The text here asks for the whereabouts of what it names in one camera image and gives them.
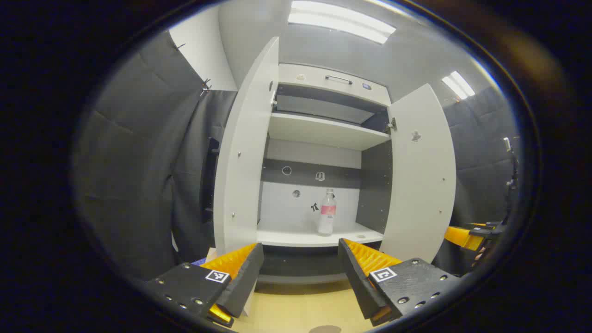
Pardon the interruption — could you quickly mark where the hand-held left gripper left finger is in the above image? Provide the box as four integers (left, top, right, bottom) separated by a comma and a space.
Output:
147, 242, 265, 328

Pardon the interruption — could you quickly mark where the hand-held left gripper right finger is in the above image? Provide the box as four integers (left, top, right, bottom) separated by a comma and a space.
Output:
338, 238, 463, 327

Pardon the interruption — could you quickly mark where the clear plastic bottle pink label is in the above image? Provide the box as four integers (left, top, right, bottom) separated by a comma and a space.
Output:
317, 188, 337, 237

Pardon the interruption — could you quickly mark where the white cabinet door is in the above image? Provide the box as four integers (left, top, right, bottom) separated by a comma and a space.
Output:
380, 83, 457, 264
213, 37, 280, 318

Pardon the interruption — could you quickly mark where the white cabinet shelf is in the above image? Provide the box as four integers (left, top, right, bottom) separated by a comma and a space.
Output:
268, 112, 391, 151
257, 220, 384, 248

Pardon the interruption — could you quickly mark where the stack of paper sheets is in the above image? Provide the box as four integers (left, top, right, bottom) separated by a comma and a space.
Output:
192, 247, 218, 267

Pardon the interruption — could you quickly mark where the ceiling light panel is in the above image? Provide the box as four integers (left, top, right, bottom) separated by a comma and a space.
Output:
441, 70, 476, 100
288, 0, 397, 45

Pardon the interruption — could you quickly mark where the black backdrop cloth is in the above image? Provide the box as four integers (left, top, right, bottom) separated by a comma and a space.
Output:
72, 30, 521, 283

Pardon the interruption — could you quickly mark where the black door handle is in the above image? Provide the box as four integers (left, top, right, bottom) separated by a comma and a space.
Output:
200, 136, 220, 225

